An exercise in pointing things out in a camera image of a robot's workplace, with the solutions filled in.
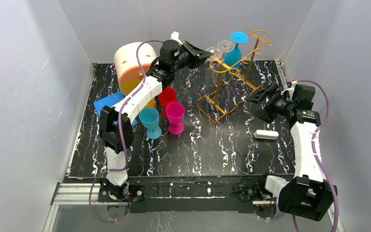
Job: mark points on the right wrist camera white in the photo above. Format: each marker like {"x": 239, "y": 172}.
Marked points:
{"x": 288, "y": 93}

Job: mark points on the white cylindrical drawer box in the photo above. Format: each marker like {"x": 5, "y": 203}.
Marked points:
{"x": 128, "y": 60}

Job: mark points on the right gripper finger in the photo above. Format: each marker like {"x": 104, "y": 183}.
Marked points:
{"x": 259, "y": 96}
{"x": 267, "y": 114}

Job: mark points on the teal wine glass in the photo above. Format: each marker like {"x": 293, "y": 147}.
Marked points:
{"x": 232, "y": 58}

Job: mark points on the white oblong case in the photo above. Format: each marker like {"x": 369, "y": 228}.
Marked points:
{"x": 266, "y": 134}

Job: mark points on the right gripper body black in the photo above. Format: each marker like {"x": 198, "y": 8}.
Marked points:
{"x": 269, "y": 103}

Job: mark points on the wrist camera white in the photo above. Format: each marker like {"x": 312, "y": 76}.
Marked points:
{"x": 175, "y": 37}
{"x": 288, "y": 93}

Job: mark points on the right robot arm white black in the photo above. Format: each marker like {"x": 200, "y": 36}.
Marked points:
{"x": 304, "y": 153}

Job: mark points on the red wine glass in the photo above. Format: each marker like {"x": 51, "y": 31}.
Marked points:
{"x": 167, "y": 96}

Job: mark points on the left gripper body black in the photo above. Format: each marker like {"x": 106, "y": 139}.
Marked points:
{"x": 189, "y": 55}

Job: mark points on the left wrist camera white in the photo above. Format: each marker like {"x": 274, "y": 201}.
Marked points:
{"x": 175, "y": 37}

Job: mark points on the light blue wine glass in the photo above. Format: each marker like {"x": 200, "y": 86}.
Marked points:
{"x": 149, "y": 117}

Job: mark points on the gold wire glass rack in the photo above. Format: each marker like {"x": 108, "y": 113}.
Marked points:
{"x": 209, "y": 103}

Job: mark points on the blue flat sheet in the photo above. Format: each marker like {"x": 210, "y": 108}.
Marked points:
{"x": 109, "y": 101}

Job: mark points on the yellow wine glass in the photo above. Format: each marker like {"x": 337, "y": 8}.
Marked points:
{"x": 151, "y": 104}

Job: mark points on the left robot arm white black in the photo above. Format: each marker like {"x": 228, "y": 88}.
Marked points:
{"x": 116, "y": 121}

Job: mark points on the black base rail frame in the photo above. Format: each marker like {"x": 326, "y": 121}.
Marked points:
{"x": 267, "y": 196}

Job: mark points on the magenta wine glass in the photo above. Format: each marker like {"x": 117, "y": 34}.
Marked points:
{"x": 175, "y": 112}

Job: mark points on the clear wine glass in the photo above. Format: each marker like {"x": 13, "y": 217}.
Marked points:
{"x": 225, "y": 46}
{"x": 211, "y": 75}

